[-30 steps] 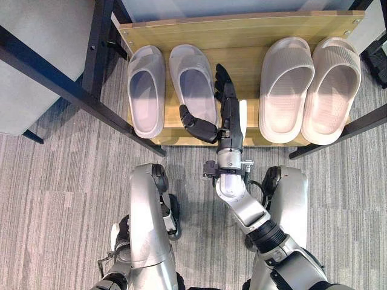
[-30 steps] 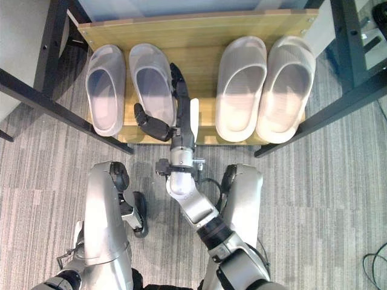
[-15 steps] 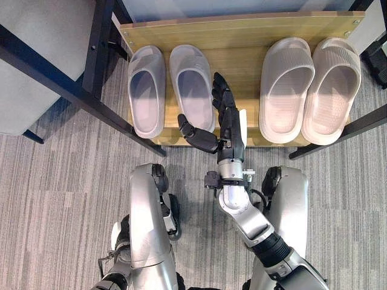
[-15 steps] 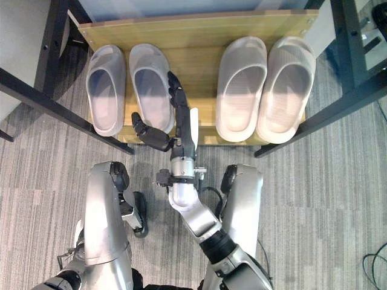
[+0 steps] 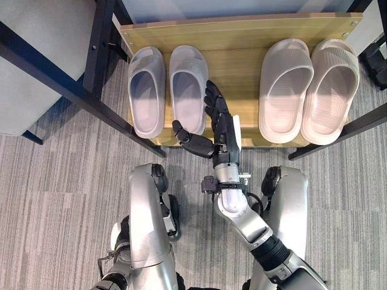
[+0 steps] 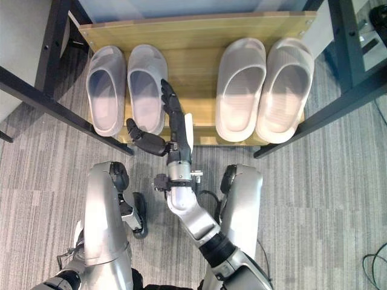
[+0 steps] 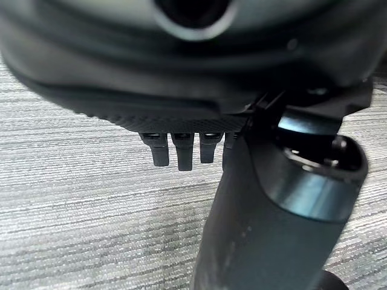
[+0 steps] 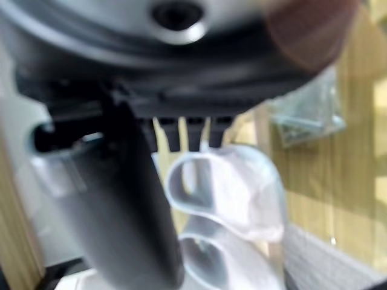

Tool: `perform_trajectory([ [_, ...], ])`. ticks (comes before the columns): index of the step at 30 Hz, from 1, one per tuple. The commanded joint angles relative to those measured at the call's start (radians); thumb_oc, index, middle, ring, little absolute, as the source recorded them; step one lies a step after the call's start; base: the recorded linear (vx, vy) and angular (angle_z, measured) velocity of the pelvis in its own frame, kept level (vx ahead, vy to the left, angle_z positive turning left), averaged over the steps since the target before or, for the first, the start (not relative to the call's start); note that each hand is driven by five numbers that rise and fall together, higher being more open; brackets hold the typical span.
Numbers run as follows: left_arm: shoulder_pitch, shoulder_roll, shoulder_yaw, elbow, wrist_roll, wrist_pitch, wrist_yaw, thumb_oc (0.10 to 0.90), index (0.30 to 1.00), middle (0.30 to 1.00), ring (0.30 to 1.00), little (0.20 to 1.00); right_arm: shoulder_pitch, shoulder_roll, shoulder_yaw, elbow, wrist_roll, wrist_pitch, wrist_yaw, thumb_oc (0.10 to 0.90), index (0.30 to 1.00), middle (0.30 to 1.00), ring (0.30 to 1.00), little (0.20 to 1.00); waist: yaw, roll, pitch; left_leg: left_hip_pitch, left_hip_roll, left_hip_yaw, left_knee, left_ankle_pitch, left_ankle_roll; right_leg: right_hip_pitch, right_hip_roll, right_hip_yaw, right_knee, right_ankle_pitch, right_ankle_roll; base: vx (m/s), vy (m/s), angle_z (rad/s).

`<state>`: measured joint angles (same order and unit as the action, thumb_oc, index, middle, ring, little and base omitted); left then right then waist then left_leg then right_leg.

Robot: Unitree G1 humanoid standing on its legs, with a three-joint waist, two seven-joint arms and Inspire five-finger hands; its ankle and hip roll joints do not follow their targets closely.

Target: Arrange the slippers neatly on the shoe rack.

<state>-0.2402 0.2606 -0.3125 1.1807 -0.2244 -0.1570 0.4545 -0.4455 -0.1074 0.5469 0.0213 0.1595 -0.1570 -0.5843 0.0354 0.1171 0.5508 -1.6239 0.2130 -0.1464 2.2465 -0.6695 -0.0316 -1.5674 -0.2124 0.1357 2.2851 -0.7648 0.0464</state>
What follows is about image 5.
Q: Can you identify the black ribbed object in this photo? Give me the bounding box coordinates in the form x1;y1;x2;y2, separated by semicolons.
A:
359;41;387;90

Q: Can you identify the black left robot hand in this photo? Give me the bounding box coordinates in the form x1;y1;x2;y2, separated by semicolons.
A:
109;215;131;252

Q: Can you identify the large beige slipper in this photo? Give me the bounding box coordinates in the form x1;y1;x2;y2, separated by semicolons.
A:
258;38;314;144
301;38;360;146

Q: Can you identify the silver robot leg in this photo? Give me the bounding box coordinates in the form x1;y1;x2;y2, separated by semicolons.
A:
241;165;310;290
128;163;183;290

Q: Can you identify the black metal rack frame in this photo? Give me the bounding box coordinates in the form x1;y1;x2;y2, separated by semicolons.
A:
0;0;387;161

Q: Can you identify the silver right robot leg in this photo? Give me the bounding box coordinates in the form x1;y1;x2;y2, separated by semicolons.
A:
241;165;310;290

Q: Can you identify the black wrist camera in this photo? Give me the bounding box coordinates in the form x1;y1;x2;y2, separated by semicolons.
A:
200;175;220;195

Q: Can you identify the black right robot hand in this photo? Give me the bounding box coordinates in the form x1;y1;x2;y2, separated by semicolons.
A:
171;80;243;167

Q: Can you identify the small grey slipper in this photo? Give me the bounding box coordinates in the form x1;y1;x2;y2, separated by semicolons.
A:
168;45;209;136
127;46;167;140

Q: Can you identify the wooden shoe rack shelf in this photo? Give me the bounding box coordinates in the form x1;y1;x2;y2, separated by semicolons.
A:
120;12;363;148

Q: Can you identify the silver left robot leg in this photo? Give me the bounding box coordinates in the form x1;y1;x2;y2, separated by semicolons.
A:
128;163;183;290

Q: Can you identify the grey padded furniture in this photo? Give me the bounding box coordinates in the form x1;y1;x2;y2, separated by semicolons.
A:
0;0;98;137

